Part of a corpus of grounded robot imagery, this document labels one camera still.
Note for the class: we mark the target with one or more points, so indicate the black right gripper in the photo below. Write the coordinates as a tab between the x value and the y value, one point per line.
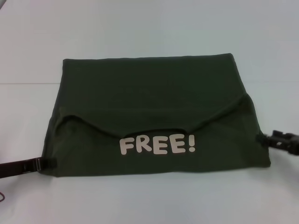
290	142

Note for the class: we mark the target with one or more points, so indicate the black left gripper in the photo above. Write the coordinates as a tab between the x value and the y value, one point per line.
16	168

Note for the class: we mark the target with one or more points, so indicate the dark green shirt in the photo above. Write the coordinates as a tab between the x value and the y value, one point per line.
151	105

